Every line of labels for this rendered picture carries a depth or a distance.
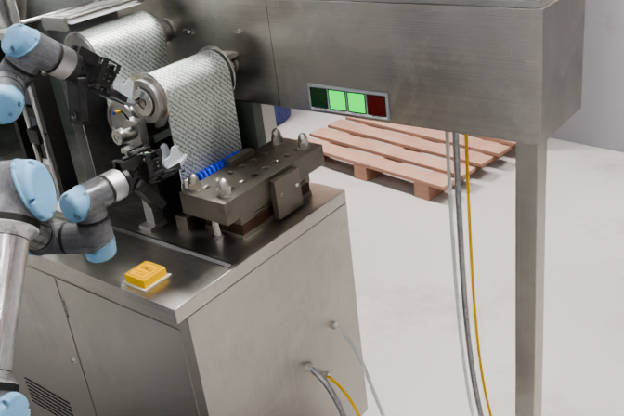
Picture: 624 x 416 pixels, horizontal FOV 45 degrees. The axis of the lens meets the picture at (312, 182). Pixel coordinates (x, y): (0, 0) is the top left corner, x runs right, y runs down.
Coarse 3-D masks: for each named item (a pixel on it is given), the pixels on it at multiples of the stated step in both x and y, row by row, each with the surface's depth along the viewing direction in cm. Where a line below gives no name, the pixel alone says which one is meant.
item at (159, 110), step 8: (136, 80) 187; (144, 80) 186; (136, 88) 189; (144, 88) 186; (152, 88) 185; (152, 96) 185; (160, 96) 185; (160, 104) 186; (136, 112) 192; (160, 112) 187; (152, 120) 189
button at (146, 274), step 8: (144, 264) 180; (152, 264) 180; (128, 272) 177; (136, 272) 177; (144, 272) 176; (152, 272) 176; (160, 272) 177; (128, 280) 177; (136, 280) 175; (144, 280) 173; (152, 280) 175; (144, 288) 174
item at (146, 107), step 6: (138, 90) 187; (144, 90) 186; (138, 96) 188; (144, 96) 186; (150, 96) 186; (138, 102) 189; (144, 102) 188; (150, 102) 186; (138, 108) 190; (144, 108) 189; (150, 108) 187; (144, 114) 190; (150, 114) 188
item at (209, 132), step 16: (224, 96) 202; (192, 112) 194; (208, 112) 199; (224, 112) 203; (176, 128) 191; (192, 128) 195; (208, 128) 200; (224, 128) 204; (176, 144) 192; (192, 144) 196; (208, 144) 201; (224, 144) 205; (240, 144) 211; (192, 160) 197; (208, 160) 202
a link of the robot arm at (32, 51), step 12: (12, 36) 159; (24, 36) 158; (36, 36) 161; (12, 48) 159; (24, 48) 159; (36, 48) 161; (48, 48) 163; (60, 48) 166; (12, 60) 161; (24, 60) 161; (36, 60) 162; (48, 60) 164; (60, 60) 166; (36, 72) 165; (48, 72) 167
